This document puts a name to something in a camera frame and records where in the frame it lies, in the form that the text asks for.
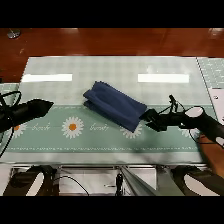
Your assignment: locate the black cable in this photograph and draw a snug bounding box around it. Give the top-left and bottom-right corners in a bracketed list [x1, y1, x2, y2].
[0, 90, 23, 158]
[53, 175, 90, 197]

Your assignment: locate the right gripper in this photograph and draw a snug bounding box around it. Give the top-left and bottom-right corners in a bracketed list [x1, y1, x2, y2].
[138, 108, 172, 133]

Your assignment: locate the blue T-shirt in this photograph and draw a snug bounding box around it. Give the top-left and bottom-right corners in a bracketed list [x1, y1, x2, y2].
[82, 80, 148, 133]

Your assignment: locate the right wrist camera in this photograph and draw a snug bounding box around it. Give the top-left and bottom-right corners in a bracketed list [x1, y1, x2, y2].
[167, 94, 180, 114]

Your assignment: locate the silver frame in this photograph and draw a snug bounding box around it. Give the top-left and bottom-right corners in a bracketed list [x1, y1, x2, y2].
[0, 162, 224, 197]

